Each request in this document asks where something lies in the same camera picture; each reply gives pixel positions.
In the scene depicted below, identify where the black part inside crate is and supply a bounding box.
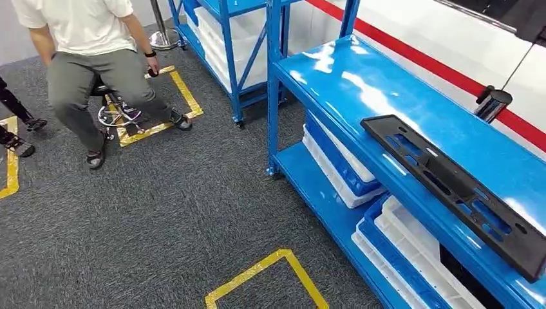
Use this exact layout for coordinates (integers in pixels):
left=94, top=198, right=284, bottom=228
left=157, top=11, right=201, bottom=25
left=439, top=245, right=506, bottom=309

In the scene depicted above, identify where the person in black shoes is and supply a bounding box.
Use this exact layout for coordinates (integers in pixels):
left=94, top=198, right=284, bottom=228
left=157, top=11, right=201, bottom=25
left=0, top=77, right=48, bottom=158

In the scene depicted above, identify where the black barrier post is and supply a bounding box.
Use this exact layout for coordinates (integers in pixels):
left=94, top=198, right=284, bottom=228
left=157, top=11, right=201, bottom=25
left=474, top=85, right=514, bottom=124

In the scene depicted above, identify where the seated person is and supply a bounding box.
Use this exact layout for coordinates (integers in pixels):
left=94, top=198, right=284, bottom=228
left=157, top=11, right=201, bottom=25
left=12, top=0, right=194, bottom=171

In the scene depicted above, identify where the white vehicle with red stripe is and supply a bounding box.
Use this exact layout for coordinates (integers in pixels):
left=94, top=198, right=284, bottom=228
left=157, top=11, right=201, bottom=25
left=294, top=0, right=546, bottom=165

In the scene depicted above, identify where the blue metal shelf rack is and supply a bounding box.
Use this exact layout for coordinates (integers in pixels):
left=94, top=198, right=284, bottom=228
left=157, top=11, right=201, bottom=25
left=167, top=0, right=299, bottom=129
left=265, top=0, right=546, bottom=309

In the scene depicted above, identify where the chrome barrier post base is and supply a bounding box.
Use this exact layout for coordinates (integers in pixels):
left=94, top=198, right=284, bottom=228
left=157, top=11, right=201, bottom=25
left=148, top=0, right=182, bottom=51

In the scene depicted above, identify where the blue plastic crate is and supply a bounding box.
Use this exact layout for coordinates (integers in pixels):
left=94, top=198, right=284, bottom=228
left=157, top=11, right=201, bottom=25
left=303, top=113, right=382, bottom=198
left=357, top=194, right=453, bottom=309

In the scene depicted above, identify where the long black plastic panel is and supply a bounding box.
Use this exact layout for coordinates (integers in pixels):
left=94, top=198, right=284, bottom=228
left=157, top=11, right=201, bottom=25
left=360, top=114, right=546, bottom=285

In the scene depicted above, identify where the black stool with chrome ring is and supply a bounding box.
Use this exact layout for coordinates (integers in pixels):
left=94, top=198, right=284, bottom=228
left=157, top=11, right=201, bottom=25
left=90, top=77, right=148, bottom=142

